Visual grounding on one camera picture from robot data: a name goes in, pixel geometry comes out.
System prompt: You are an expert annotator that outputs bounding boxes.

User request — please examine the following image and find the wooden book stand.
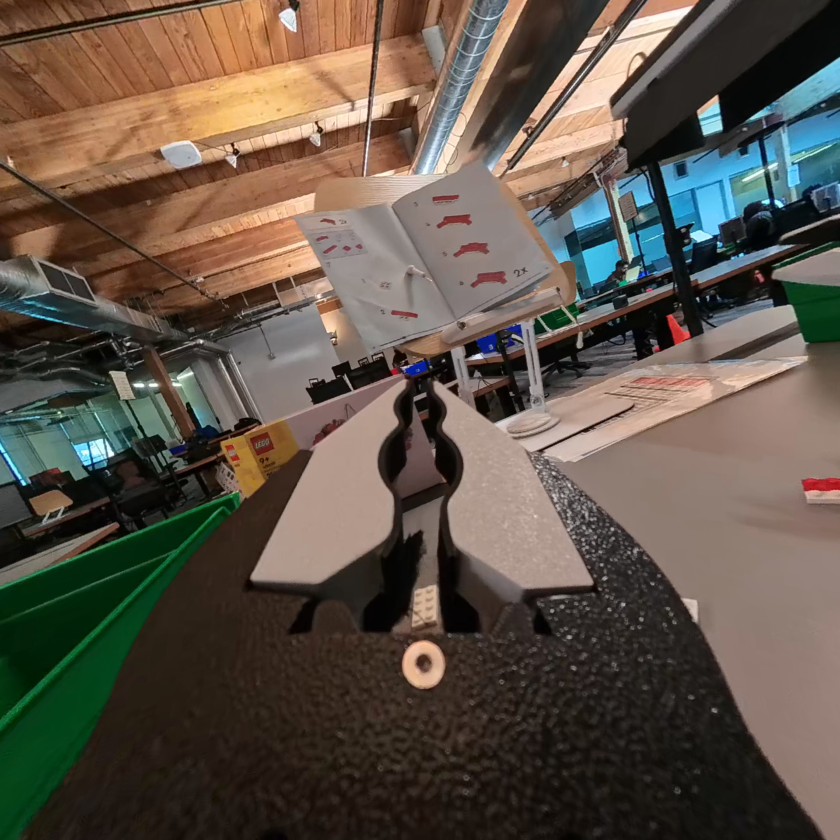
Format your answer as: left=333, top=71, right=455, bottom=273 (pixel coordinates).
left=314, top=172, right=636, bottom=439

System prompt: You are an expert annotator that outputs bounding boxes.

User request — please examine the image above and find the silver spiral duct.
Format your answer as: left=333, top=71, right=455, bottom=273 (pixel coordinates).
left=412, top=0, right=514, bottom=177

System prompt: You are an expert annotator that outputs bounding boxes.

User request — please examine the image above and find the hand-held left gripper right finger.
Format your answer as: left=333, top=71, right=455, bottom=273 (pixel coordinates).
left=430, top=381, right=595, bottom=621

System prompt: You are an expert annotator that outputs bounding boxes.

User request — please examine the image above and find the raised desk black frame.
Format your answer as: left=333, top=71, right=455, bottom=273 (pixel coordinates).
left=610, top=0, right=840, bottom=339

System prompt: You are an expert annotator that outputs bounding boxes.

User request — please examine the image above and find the lego instruction booklet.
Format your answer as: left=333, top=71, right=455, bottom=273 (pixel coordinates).
left=294, top=163, right=553, bottom=350

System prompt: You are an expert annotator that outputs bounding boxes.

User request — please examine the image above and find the silver duct with grille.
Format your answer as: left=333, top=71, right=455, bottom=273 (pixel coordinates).
left=0, top=255, right=194, bottom=343

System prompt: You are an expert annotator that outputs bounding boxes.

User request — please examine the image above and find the lego set box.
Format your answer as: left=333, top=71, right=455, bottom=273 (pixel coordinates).
left=220, top=375, right=454, bottom=501

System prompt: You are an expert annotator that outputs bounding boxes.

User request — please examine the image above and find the white sheet with red print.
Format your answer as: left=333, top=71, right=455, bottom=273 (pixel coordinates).
left=525, top=357, right=809, bottom=462

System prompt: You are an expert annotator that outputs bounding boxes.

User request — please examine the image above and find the long white desk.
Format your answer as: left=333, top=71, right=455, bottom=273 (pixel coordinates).
left=577, top=244, right=811, bottom=329

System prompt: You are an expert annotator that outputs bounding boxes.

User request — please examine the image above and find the black office chair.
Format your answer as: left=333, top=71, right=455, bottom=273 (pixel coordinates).
left=85, top=453, right=191, bottom=532

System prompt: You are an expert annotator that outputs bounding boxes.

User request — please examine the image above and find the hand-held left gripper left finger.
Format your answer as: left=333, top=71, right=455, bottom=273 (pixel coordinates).
left=249, top=379, right=416, bottom=621

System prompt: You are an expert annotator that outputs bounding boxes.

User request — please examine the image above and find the green plastic bin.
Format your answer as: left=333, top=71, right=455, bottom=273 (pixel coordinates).
left=0, top=492, right=242, bottom=624
left=0, top=507, right=231, bottom=840
left=771, top=259, right=840, bottom=343

